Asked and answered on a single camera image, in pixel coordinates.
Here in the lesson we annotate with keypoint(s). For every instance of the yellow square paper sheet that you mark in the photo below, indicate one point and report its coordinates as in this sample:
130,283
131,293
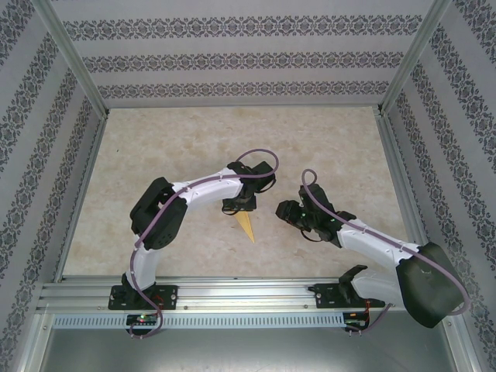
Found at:
246,224

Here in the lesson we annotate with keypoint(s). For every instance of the aluminium frame beam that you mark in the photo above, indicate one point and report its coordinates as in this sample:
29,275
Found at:
463,341
33,341

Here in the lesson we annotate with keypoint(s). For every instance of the grey sheet metal tray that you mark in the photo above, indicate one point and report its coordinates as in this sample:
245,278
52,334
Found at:
248,352

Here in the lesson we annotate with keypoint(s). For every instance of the aluminium mounting rail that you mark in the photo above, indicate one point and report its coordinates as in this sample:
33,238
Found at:
248,294

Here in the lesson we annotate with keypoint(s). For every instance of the aluminium side rail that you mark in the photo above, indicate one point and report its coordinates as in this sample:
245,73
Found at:
397,170
87,170

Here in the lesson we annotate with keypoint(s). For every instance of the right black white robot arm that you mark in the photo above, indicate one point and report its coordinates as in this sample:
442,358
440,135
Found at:
426,286

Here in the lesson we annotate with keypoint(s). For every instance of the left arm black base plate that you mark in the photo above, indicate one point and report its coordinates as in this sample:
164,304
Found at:
168,296

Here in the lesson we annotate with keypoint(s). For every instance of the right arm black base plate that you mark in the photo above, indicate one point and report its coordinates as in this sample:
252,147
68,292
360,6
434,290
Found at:
327,296

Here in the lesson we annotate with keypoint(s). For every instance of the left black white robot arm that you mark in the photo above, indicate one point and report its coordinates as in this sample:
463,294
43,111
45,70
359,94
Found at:
159,221

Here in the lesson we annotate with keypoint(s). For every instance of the aluminium frame post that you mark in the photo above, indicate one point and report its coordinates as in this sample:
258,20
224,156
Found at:
411,58
74,58

